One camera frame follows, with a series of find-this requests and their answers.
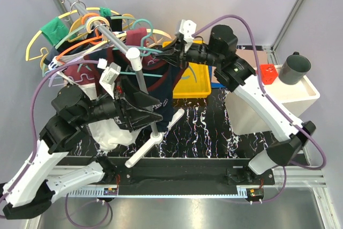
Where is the yellow plastic tray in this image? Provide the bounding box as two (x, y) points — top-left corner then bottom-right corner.
(162, 40), (212, 99)

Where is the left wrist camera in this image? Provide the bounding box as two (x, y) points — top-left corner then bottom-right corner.
(97, 58), (121, 98)

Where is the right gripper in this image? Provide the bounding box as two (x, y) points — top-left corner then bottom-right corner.
(155, 36), (221, 70)

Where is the orange plastic hanger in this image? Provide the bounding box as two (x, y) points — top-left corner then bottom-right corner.
(52, 12), (118, 72)

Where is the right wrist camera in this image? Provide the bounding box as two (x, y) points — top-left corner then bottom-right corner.
(175, 19), (197, 43)

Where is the yellow plastic hanger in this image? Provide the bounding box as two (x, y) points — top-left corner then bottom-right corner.
(25, 7), (119, 62)

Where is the metal clothes rack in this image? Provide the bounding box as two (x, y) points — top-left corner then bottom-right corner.
(37, 0), (185, 168)

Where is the red cube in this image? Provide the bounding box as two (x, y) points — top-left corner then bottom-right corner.
(260, 64), (278, 85)

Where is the dark green mug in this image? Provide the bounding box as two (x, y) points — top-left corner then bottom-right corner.
(279, 51), (311, 85)

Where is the green garment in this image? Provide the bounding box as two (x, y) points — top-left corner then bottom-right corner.
(36, 7), (118, 50)

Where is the white storage box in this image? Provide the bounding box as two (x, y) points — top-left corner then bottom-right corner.
(224, 63), (320, 135)

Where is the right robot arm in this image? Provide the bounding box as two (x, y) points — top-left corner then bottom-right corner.
(157, 25), (316, 184)

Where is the teal plastic hanger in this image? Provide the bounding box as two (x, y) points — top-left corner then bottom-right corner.
(117, 18), (199, 83)

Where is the maroon white tank top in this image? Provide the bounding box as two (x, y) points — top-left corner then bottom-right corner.
(63, 65), (140, 151)

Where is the lavender plastic hanger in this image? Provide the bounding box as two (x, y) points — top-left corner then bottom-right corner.
(47, 48), (115, 88)

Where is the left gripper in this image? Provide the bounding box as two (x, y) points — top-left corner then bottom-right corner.
(77, 75), (165, 130)

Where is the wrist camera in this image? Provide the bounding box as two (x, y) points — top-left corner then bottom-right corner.
(97, 58), (121, 98)
(175, 19), (197, 43)

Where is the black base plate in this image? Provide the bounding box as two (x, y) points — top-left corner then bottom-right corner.
(61, 156), (277, 196)

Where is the pink board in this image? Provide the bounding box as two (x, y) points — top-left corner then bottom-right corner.
(209, 47), (268, 84)

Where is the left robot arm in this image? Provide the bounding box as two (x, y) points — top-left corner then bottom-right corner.
(1, 77), (163, 220)

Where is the navy tank top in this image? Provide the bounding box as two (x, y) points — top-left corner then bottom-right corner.
(84, 48), (185, 132)

